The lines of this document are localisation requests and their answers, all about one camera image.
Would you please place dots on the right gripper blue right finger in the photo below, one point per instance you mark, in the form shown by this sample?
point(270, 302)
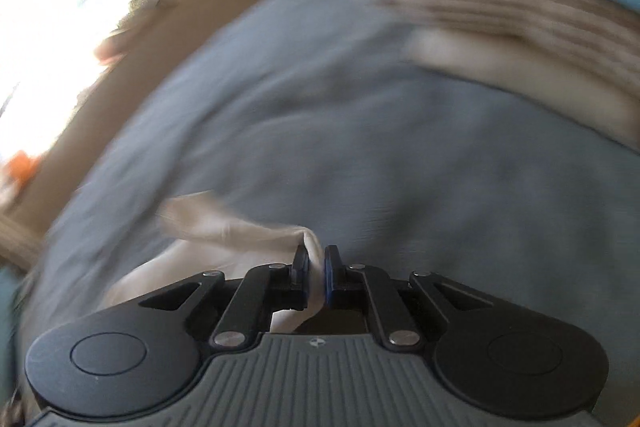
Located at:
point(374, 294)

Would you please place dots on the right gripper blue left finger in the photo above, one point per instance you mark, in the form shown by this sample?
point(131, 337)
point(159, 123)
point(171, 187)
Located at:
point(247, 305)

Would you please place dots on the grey bed blanket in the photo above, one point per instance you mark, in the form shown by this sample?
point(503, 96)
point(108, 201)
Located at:
point(309, 112)

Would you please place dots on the orange bag on windowsill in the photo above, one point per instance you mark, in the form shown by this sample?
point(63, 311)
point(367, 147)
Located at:
point(21, 168)

